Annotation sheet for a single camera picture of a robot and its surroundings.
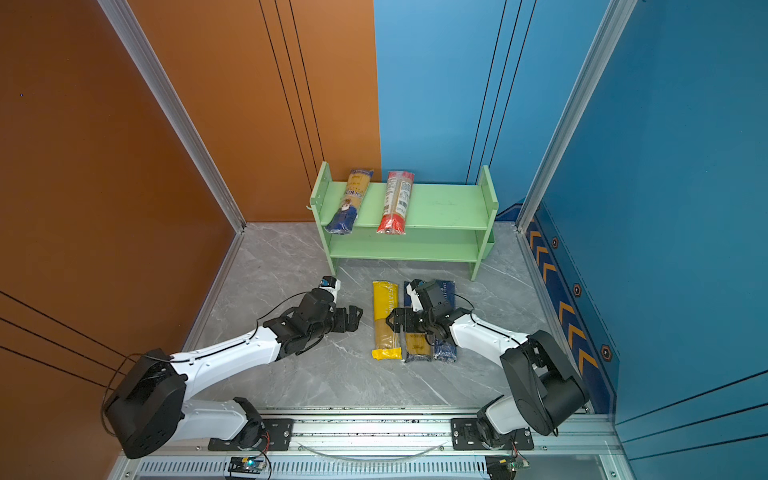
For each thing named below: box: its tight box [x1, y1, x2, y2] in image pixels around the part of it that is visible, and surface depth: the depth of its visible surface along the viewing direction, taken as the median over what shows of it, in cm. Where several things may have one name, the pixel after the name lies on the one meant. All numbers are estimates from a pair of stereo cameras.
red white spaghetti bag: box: [376, 171, 415, 235], surface depth 84 cm
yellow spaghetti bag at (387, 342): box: [372, 281, 403, 361], surface depth 93 cm
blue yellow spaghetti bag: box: [324, 169, 374, 235], surface depth 86 cm
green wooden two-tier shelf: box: [306, 161, 499, 281], surface depth 91 cm
